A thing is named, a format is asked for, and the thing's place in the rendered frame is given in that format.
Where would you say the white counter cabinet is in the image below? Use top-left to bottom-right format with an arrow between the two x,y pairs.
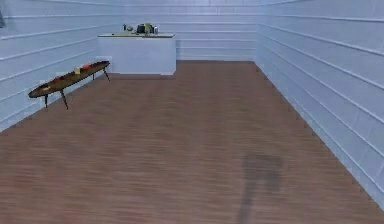
96,31 -> 178,76

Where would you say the brown oval wooden table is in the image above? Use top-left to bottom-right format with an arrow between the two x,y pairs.
27,60 -> 111,111

